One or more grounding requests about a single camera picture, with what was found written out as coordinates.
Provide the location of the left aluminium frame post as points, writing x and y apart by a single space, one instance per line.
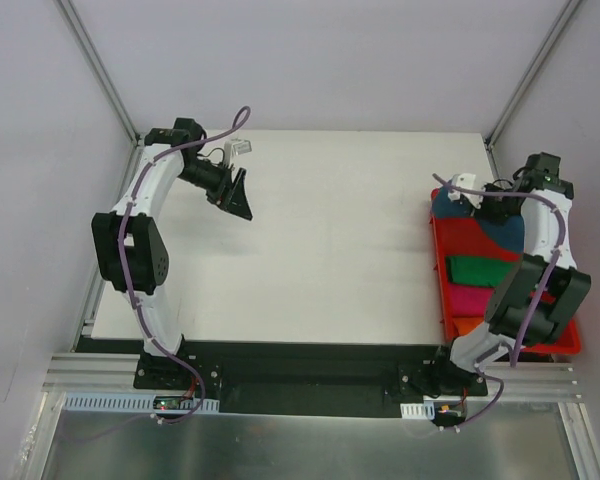
72 18

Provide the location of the slotted cable duct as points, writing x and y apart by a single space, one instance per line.
138 404
417 411

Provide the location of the blue t shirt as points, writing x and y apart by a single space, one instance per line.
506 232

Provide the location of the aluminium front rail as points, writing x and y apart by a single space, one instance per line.
537 382

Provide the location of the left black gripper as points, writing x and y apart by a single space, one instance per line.
225 189

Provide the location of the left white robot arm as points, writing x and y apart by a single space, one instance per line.
131 253

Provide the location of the pink rolled t shirt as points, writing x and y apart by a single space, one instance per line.
469 301

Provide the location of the green rolled t shirt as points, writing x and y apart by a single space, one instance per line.
477 271

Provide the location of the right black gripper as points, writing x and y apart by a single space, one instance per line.
496 211

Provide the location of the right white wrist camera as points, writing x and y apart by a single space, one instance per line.
466 187

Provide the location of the right slotted cable duct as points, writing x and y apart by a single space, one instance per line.
417 411

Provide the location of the red plastic bin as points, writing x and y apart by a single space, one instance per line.
463 237

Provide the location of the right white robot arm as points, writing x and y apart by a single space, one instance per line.
544 289

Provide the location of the right aluminium frame post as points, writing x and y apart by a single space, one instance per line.
533 70

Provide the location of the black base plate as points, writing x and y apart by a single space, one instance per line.
299 379

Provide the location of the orange rolled t shirt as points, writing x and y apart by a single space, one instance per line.
465 325

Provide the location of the aluminium frame post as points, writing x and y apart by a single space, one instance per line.
72 18
533 70

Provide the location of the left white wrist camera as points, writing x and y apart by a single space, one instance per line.
235 147

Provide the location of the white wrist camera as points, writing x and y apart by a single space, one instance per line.
466 187
235 147

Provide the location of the left slotted cable duct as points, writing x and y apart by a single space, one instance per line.
138 404

